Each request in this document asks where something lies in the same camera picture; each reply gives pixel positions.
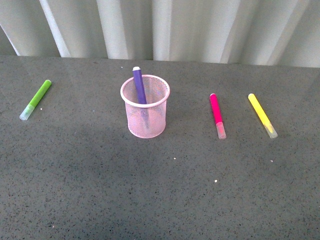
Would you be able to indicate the purple marker pen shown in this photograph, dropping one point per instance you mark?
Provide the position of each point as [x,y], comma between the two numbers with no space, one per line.
[140,92]

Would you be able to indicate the pink mesh pen cup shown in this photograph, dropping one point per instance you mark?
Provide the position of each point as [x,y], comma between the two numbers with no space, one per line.
[157,92]

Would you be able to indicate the pink marker pen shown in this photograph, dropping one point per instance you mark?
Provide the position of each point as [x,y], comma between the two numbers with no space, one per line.
[217,116]

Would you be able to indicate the yellow marker pen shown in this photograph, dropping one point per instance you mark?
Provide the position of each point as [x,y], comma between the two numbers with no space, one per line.
[262,116]

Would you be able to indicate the green marker pen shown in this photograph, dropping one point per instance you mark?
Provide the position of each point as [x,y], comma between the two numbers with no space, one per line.
[26,113]

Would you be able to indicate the white pleated curtain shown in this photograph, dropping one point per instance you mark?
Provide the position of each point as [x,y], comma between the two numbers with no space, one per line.
[255,32]

